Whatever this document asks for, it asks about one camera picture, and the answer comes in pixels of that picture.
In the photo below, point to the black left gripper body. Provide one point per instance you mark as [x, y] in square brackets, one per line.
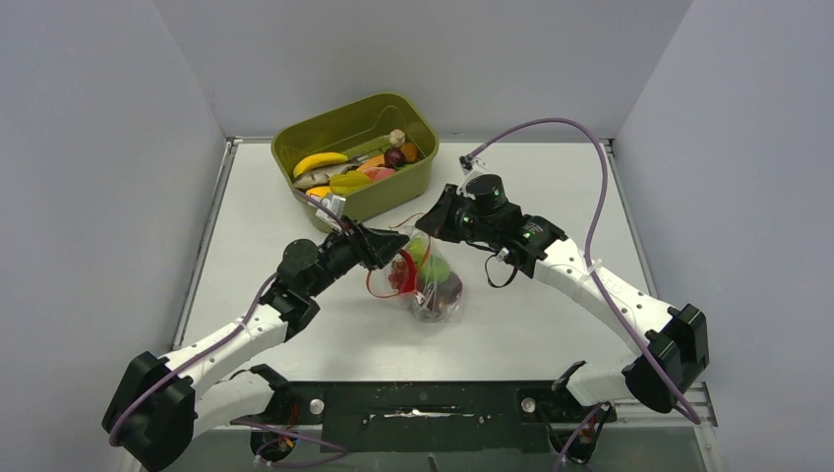
[363, 248]

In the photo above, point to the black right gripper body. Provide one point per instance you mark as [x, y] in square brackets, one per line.
[454, 221]

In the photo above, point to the red grape bunch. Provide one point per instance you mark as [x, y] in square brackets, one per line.
[398, 277]

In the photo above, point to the red chili pepper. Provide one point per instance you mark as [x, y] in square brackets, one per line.
[403, 255]

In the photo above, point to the green cabbage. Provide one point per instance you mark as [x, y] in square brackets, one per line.
[431, 265]

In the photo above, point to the clear zip top bag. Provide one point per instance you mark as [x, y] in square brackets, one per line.
[376, 280]

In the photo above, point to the purple red onion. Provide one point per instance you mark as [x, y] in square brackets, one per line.
[448, 293]

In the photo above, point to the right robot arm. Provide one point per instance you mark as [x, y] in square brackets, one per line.
[668, 346]

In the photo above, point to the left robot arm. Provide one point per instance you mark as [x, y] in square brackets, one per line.
[162, 403]

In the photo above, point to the green yellow mango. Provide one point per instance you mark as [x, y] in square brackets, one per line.
[348, 182]

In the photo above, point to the pink peach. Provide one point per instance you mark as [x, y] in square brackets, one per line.
[376, 174]

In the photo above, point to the orange carrot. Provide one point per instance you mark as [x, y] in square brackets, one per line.
[373, 162]

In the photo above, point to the yellow banana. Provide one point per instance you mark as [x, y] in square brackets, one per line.
[318, 160]

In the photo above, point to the small orange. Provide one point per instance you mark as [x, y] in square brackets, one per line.
[410, 152]

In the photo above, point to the dark plum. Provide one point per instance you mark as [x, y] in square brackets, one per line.
[395, 158]

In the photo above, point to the white garlic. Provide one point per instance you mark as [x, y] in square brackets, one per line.
[397, 138]

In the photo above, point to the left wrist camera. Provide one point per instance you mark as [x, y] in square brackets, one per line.
[331, 210]

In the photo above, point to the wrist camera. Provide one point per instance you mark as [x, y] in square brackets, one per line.
[331, 210]
[472, 167]

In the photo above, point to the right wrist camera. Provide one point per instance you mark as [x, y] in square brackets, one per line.
[472, 167]

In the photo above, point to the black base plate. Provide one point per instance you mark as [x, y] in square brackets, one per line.
[527, 416]

